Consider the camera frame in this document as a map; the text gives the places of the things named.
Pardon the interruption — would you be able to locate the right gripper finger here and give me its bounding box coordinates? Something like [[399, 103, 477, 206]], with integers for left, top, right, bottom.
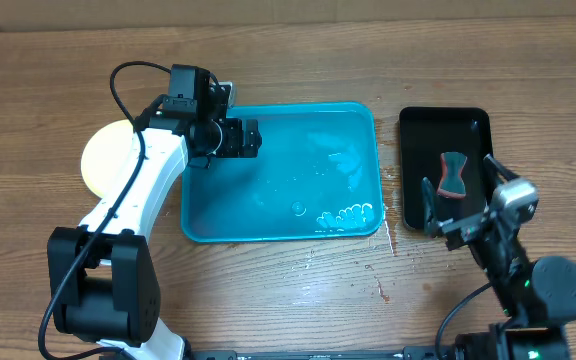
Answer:
[[483, 154, 518, 183], [421, 177, 443, 238]]

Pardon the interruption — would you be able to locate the orange sponge with green scourer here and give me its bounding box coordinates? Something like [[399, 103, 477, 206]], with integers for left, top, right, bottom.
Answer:
[[437, 152, 467, 199]]

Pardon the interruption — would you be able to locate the green plate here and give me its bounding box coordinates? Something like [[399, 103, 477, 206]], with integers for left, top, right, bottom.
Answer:
[[80, 119, 133, 198]]

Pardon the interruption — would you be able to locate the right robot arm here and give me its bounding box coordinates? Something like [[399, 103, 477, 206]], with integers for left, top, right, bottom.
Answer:
[[421, 155, 576, 359]]

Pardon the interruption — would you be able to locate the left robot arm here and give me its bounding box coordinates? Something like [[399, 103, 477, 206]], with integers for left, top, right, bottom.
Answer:
[[38, 95, 262, 359]]

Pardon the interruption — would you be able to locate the black rectangular tray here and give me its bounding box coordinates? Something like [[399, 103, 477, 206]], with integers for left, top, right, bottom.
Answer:
[[399, 107, 493, 230]]

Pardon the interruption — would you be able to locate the teal plastic serving tray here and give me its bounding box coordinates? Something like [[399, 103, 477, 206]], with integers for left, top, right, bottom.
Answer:
[[181, 102, 385, 243]]

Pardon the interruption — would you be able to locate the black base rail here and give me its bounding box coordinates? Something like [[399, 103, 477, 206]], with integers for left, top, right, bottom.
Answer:
[[182, 346, 437, 360]]

